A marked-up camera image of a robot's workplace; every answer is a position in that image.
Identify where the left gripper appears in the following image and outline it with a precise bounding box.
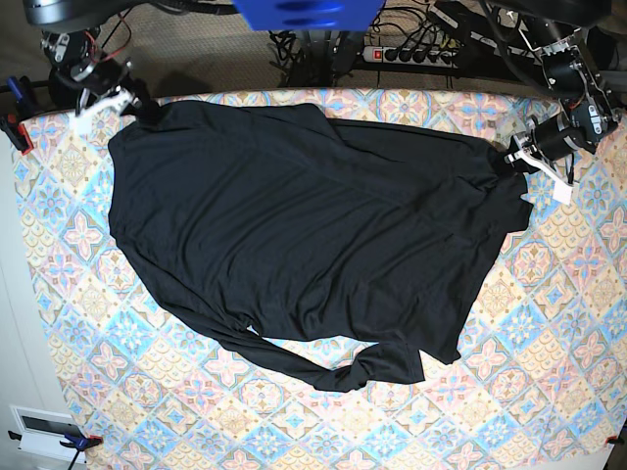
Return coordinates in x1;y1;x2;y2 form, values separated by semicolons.
497;115;583;175

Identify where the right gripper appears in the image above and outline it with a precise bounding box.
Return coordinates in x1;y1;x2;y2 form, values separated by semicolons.
71;59;160;125

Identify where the black t-shirt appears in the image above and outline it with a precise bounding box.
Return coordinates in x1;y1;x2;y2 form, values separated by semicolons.
108;101;533;392

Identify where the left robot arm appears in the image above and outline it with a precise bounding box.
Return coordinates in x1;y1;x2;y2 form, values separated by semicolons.
491;13;621;173

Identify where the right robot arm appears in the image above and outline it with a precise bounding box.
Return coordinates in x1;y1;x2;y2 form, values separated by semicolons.
41;28;162;127

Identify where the black round speaker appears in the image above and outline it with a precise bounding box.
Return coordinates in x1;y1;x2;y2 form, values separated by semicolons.
48;68;83;110

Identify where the blue clamp upper left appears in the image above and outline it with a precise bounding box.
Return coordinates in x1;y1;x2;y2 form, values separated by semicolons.
1;75;31;103

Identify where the orange black clamp left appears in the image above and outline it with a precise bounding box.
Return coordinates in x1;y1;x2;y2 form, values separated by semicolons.
0;115;33;155

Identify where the white power strip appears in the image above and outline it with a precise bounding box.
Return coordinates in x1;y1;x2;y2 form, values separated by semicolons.
362;46;455;69

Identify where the patterned tablecloth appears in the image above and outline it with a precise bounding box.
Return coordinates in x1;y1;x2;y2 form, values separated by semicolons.
1;113;626;469

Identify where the orange clamp lower right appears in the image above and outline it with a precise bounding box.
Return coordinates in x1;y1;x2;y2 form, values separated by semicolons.
605;436;626;446

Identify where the white floor vent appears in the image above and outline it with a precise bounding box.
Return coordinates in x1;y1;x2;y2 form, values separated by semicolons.
10;405;80;463

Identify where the blue orange clamp lower left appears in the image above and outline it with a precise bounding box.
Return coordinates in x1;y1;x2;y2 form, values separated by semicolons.
8;431;103;454

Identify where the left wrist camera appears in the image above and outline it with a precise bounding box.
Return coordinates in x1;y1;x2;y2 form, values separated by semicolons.
553;181;573;206

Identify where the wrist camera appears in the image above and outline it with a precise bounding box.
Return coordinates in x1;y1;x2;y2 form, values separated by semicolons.
69;114;93;135
553;181;573;206

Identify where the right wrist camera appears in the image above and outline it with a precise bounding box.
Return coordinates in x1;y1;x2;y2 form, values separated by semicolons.
69;114;93;135

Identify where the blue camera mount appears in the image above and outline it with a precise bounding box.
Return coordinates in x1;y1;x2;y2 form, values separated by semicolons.
233;0;384;31

